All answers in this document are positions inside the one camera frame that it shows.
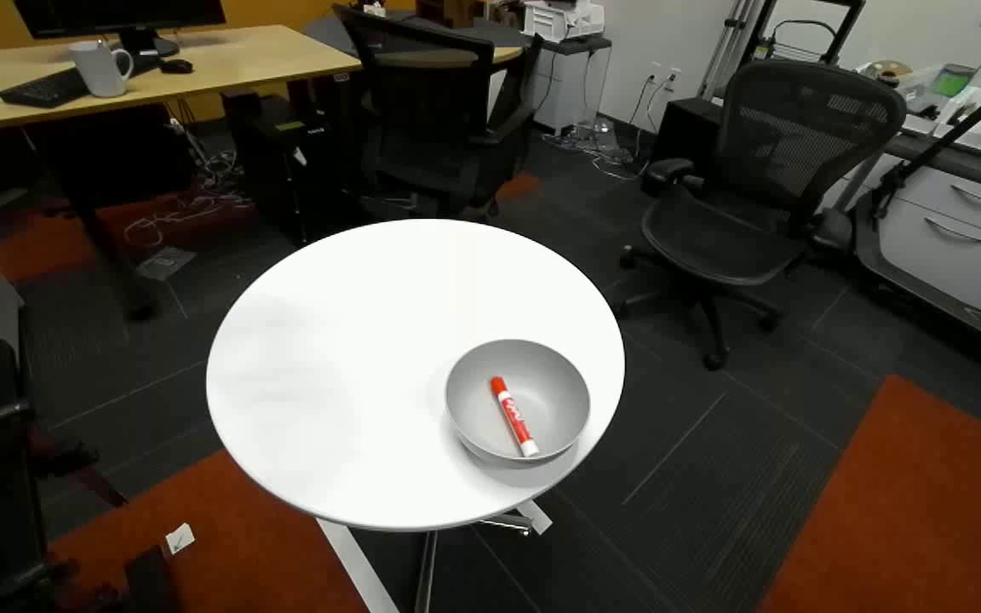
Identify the grey bowl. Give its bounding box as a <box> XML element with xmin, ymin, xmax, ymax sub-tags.
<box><xmin>443</xmin><ymin>336</ymin><xmax>593</xmax><ymax>466</ymax></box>

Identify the small white floor tag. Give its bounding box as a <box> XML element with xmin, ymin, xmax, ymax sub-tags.
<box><xmin>164</xmin><ymin>520</ymin><xmax>197</xmax><ymax>558</ymax></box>

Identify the grey floor power strip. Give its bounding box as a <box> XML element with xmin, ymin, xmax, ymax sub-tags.
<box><xmin>132</xmin><ymin>244</ymin><xmax>197</xmax><ymax>281</ymax></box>

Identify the white side cabinet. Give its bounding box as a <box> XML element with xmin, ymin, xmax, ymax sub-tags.
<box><xmin>535</xmin><ymin>45</ymin><xmax>612</xmax><ymax>132</ymax></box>

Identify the black speaker box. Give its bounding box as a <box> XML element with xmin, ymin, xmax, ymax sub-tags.
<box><xmin>657</xmin><ymin>95</ymin><xmax>733</xmax><ymax>175</ymax></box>

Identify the white mug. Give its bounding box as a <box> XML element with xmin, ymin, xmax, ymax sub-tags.
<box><xmin>66</xmin><ymin>37</ymin><xmax>137</xmax><ymax>97</ymax></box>

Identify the white table base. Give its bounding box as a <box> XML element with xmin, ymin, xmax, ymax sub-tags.
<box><xmin>315</xmin><ymin>498</ymin><xmax>556</xmax><ymax>613</ymax></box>

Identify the black keyboard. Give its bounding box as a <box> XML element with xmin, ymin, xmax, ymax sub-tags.
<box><xmin>0</xmin><ymin>63</ymin><xmax>92</xmax><ymax>113</ymax></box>

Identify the black padded office chair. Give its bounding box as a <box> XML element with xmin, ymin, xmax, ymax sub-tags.
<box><xmin>335</xmin><ymin>4</ymin><xmax>544</xmax><ymax>225</ymax></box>

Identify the white printer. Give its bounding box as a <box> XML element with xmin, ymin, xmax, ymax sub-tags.
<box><xmin>523</xmin><ymin>0</ymin><xmax>606</xmax><ymax>48</ymax></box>

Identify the wooden desk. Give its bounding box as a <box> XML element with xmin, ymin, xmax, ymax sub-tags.
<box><xmin>0</xmin><ymin>19</ymin><xmax>366</xmax><ymax>327</ymax></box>

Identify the red Expo marker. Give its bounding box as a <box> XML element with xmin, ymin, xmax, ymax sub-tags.
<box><xmin>486</xmin><ymin>373</ymin><xmax>542</xmax><ymax>461</ymax></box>

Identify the black computer tower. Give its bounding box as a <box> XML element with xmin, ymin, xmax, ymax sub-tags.
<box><xmin>223</xmin><ymin>87</ymin><xmax>325</xmax><ymax>243</ymax></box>

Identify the black monitor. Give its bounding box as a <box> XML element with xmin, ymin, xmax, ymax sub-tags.
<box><xmin>11</xmin><ymin>0</ymin><xmax>227</xmax><ymax>63</ymax></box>

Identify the white drawer cabinet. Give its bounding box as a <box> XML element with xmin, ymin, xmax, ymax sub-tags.
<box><xmin>877</xmin><ymin>164</ymin><xmax>981</xmax><ymax>334</ymax></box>

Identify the black mesh office chair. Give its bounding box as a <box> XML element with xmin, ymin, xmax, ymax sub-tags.
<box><xmin>612</xmin><ymin>57</ymin><xmax>913</xmax><ymax>371</ymax></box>

